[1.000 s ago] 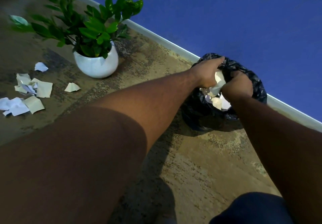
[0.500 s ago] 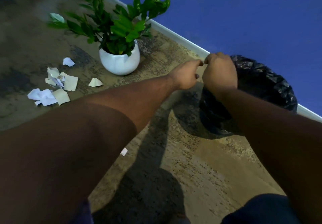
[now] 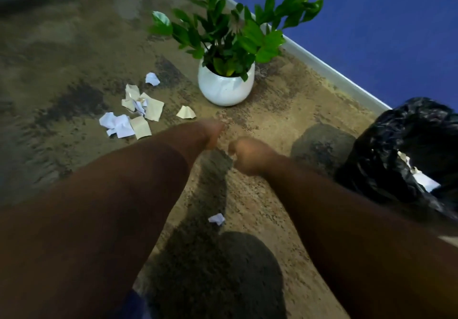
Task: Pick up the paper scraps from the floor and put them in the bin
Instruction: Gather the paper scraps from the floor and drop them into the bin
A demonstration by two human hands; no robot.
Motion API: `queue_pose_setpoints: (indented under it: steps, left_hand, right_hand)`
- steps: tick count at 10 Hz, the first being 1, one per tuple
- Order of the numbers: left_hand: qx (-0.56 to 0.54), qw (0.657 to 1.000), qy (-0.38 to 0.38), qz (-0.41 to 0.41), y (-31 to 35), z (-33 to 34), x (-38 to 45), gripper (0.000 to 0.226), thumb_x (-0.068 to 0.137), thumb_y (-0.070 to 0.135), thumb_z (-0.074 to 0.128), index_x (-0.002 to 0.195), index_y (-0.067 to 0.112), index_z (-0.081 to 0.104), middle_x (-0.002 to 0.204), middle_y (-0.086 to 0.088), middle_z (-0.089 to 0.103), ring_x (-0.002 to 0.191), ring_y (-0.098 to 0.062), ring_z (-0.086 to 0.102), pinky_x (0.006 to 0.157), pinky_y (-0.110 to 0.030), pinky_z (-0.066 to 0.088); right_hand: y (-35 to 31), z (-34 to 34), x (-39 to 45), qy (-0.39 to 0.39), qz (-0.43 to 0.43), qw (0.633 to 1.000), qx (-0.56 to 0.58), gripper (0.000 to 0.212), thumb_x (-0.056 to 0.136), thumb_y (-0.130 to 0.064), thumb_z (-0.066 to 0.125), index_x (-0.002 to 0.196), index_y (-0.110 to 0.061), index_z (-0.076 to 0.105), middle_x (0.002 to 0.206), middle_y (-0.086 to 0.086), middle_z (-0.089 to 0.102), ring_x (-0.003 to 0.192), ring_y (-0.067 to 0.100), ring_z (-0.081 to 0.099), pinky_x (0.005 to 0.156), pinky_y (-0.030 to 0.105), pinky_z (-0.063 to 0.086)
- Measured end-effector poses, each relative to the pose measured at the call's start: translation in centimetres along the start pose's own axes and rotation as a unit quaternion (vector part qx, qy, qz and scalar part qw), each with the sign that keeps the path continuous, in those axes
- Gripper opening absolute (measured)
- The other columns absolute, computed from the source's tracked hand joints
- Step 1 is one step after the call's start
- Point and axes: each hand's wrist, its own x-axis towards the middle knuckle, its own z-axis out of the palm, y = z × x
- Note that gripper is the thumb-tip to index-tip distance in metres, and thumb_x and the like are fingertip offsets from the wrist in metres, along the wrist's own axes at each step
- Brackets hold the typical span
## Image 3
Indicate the person's left hand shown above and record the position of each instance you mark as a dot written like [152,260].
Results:
[204,134]

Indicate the person's right hand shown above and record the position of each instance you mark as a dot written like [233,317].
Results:
[254,157]

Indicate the person's left fingers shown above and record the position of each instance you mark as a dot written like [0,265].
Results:
[215,131]

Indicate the person's right fingers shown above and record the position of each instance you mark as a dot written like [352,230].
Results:
[237,147]

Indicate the person's right forearm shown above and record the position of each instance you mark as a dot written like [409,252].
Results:
[350,243]

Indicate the person's left forearm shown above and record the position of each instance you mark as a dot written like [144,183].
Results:
[107,215]

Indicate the white round plant pot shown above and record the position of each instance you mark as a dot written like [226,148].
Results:
[223,87]

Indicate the pile of torn paper scraps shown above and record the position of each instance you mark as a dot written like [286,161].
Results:
[145,109]

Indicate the small white paper bit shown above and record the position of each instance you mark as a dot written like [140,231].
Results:
[216,219]

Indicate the green leafy plant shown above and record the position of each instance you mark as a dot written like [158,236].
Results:
[229,32]

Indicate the white baseboard strip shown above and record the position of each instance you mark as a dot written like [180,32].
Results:
[322,68]

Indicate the black plastic trash bag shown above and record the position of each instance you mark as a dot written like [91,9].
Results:
[386,157]

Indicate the crumpled papers inside bag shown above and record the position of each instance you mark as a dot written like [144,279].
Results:
[424,181]

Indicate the person's blue shorts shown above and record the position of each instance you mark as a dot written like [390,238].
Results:
[130,306]

